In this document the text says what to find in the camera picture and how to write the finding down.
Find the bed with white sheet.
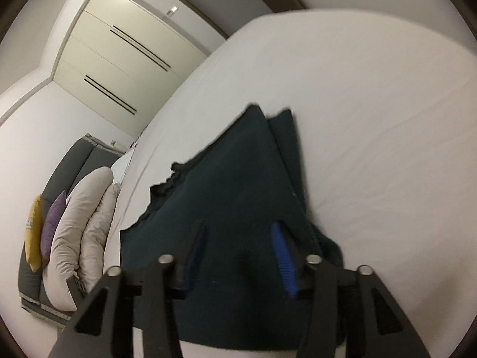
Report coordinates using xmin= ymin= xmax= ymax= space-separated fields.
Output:
xmin=102 ymin=7 xmax=477 ymax=358

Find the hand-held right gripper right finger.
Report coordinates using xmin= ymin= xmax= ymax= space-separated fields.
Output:
xmin=270 ymin=219 xmax=433 ymax=358

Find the cream wardrobe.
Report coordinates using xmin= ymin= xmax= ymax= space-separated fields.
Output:
xmin=52 ymin=0 xmax=228 ymax=137

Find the yellow pillow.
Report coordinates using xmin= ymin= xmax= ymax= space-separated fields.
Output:
xmin=24 ymin=195 xmax=45 ymax=273

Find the grey upholstered headboard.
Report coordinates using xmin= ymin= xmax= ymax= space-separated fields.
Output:
xmin=18 ymin=133 xmax=127 ymax=323

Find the dark green sweater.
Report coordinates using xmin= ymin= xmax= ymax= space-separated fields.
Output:
xmin=119 ymin=104 xmax=345 ymax=352

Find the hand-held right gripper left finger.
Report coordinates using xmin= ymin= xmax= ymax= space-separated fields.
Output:
xmin=47 ymin=221 xmax=208 ymax=358

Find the black wardrobe handle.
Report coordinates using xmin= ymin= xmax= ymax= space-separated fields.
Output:
xmin=86 ymin=75 xmax=138 ymax=112
xmin=111 ymin=30 xmax=168 ymax=71
xmin=114 ymin=26 xmax=172 ymax=68
xmin=84 ymin=79 xmax=135 ymax=114

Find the beige folded duvet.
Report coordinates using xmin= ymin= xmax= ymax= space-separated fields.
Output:
xmin=43 ymin=166 xmax=122 ymax=312

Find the white pillow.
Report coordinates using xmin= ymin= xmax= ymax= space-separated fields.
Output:
xmin=111 ymin=145 xmax=137 ymax=185

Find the purple pillow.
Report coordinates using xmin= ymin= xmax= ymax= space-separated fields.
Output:
xmin=40 ymin=190 xmax=68 ymax=267

